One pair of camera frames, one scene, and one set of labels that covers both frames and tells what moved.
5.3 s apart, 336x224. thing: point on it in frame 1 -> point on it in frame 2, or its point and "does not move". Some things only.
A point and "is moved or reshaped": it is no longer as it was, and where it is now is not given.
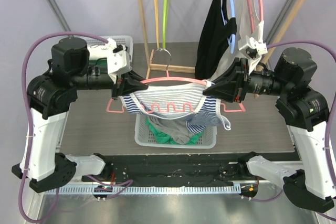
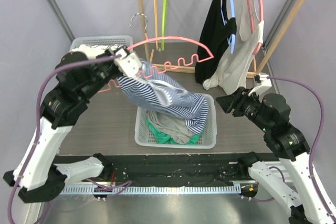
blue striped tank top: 185,100 is moved or reshaped
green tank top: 193,141 does not move
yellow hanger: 156,12 does not move
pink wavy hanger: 242,109 -> 189,40
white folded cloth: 100,51 does not move
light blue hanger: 232,36 does not move
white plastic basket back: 125,40 does not move
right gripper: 244,82 -> 237,103
